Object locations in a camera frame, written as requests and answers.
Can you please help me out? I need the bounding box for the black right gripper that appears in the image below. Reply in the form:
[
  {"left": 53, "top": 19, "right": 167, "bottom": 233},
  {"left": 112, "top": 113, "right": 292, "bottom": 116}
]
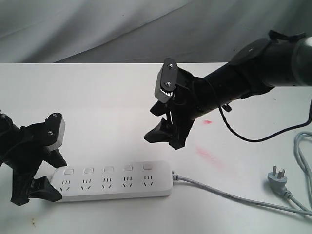
[{"left": 144, "top": 68, "right": 204, "bottom": 149}]

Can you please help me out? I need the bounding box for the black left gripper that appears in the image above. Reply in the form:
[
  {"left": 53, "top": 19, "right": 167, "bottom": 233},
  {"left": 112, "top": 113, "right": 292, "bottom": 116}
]
[{"left": 6, "top": 123, "right": 67, "bottom": 205}]

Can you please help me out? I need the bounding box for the white five-outlet power strip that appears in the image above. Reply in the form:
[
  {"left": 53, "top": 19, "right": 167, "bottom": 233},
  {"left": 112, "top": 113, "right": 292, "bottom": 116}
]
[{"left": 51, "top": 161, "right": 173, "bottom": 202}]

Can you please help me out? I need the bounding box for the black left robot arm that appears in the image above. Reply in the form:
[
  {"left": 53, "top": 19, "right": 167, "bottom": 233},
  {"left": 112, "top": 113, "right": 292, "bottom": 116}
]
[{"left": 0, "top": 113, "right": 67, "bottom": 206}]

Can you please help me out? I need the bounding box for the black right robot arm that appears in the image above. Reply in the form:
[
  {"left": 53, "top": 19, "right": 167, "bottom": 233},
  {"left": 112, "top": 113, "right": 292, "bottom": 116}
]
[{"left": 144, "top": 30, "right": 312, "bottom": 149}]

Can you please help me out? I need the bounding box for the grey fabric backdrop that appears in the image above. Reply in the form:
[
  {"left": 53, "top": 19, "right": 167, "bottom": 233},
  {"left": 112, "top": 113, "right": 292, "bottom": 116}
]
[{"left": 0, "top": 0, "right": 312, "bottom": 63}]

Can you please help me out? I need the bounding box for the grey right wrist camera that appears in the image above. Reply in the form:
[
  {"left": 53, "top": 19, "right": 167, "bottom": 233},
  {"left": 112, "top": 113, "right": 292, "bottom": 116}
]
[{"left": 155, "top": 58, "right": 178, "bottom": 103}]

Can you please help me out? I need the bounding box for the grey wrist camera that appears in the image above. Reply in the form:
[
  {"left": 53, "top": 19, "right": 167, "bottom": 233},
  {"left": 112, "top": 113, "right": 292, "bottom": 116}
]
[
  {"left": 155, "top": 58, "right": 178, "bottom": 103},
  {"left": 42, "top": 113, "right": 65, "bottom": 151}
]

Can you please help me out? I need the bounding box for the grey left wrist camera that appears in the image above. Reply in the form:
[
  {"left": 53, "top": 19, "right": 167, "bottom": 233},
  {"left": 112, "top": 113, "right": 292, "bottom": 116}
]
[{"left": 42, "top": 113, "right": 65, "bottom": 151}]

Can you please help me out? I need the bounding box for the grey cable with plug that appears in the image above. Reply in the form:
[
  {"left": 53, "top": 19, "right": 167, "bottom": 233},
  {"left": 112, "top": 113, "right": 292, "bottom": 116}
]
[{"left": 170, "top": 131, "right": 312, "bottom": 216}]

